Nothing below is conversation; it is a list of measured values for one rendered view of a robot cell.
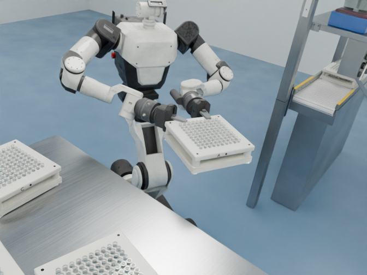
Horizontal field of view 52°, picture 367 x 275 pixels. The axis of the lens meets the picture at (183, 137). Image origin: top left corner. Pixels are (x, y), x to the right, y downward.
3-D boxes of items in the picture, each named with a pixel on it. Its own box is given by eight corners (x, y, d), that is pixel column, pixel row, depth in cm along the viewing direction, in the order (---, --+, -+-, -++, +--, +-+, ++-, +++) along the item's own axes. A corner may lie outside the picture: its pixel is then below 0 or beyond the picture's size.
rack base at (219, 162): (192, 174, 125) (193, 168, 124) (163, 137, 143) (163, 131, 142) (250, 162, 136) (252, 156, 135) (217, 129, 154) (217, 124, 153)
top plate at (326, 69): (357, 82, 249) (358, 79, 247) (321, 71, 260) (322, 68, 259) (365, 75, 267) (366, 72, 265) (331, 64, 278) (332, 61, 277)
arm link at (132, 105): (146, 96, 144) (123, 88, 149) (136, 122, 145) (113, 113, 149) (159, 103, 155) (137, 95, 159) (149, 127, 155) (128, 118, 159)
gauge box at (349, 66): (355, 79, 203) (369, 43, 193) (336, 73, 208) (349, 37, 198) (365, 71, 219) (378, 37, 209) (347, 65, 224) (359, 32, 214)
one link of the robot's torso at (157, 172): (135, 191, 193) (118, 105, 199) (165, 185, 201) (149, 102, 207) (144, 189, 180) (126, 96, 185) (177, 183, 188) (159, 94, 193)
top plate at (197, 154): (194, 162, 123) (195, 157, 122) (164, 125, 141) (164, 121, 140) (254, 150, 134) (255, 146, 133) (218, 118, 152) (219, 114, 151)
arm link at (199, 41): (189, 59, 192) (172, 38, 191) (202, 48, 194) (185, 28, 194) (194, 50, 180) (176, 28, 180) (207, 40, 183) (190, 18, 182)
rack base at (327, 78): (354, 89, 251) (355, 86, 250) (319, 78, 262) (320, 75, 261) (362, 81, 269) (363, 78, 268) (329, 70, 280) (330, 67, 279)
